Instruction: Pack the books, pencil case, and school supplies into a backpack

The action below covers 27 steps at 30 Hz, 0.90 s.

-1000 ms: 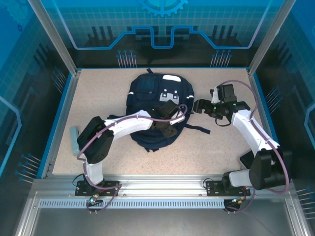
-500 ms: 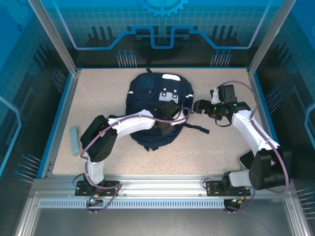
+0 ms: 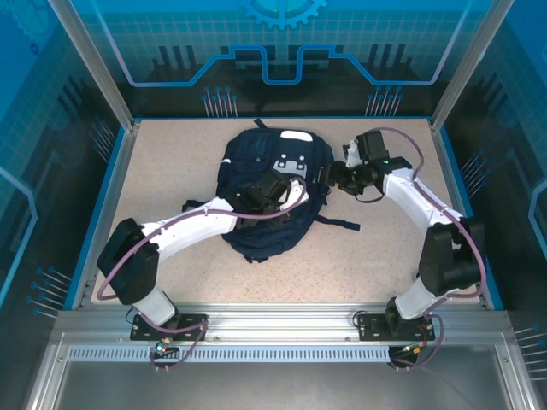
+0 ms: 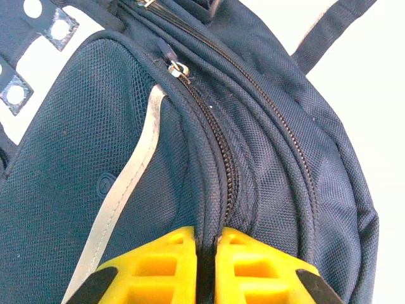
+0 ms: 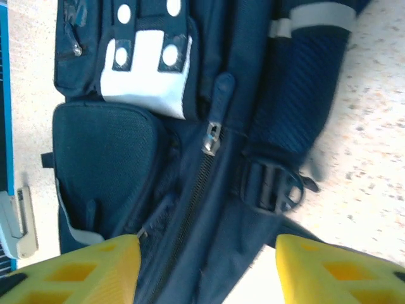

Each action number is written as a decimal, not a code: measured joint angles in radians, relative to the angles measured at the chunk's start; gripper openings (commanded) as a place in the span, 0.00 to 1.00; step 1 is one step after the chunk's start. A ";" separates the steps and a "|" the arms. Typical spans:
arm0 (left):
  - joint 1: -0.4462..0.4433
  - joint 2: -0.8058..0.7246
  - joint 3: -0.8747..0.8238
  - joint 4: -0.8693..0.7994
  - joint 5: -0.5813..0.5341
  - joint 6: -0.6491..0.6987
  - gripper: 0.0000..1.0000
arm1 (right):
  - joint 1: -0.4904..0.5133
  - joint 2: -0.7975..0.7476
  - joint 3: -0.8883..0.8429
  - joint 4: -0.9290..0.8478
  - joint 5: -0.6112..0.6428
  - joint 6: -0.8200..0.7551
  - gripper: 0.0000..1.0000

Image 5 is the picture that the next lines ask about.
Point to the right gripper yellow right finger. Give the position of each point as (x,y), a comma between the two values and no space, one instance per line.
(341,275)

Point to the navy blue backpack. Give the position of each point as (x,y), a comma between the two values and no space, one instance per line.
(205,126)

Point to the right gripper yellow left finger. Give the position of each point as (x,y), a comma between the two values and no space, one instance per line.
(79,275)

